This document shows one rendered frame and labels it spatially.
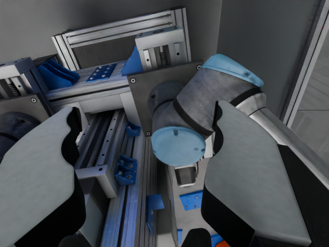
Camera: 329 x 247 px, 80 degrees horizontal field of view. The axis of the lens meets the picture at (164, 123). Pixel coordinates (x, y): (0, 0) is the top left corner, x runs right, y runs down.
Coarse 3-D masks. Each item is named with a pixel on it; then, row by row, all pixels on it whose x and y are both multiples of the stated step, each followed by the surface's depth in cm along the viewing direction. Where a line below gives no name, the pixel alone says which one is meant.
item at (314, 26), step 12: (324, 0) 52; (312, 12) 56; (324, 12) 53; (312, 24) 57; (312, 36) 56; (300, 48) 61; (312, 48) 58; (300, 60) 62; (300, 72) 62; (288, 84) 67; (300, 84) 64; (288, 96) 68; (288, 108) 69
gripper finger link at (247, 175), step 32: (224, 128) 9; (256, 128) 9; (224, 160) 7; (256, 160) 7; (224, 192) 6; (256, 192) 6; (288, 192) 6; (224, 224) 6; (256, 224) 5; (288, 224) 5
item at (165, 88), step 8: (168, 80) 57; (176, 80) 57; (160, 88) 55; (168, 88) 54; (176, 88) 54; (152, 96) 58; (160, 96) 53; (168, 96) 52; (176, 96) 52; (152, 104) 55; (160, 104) 51; (152, 112) 54
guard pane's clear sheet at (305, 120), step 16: (320, 32) 56; (320, 48) 56; (320, 64) 56; (304, 80) 62; (320, 80) 56; (304, 96) 63; (320, 96) 56; (304, 112) 63; (320, 112) 57; (304, 128) 63; (320, 128) 57; (320, 144) 57
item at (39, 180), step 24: (48, 120) 10; (72, 120) 10; (24, 144) 8; (48, 144) 8; (72, 144) 9; (0, 168) 7; (24, 168) 7; (48, 168) 7; (72, 168) 7; (0, 192) 6; (24, 192) 6; (48, 192) 6; (72, 192) 6; (0, 216) 5; (24, 216) 5; (48, 216) 5; (72, 216) 6; (0, 240) 5; (24, 240) 5; (48, 240) 6
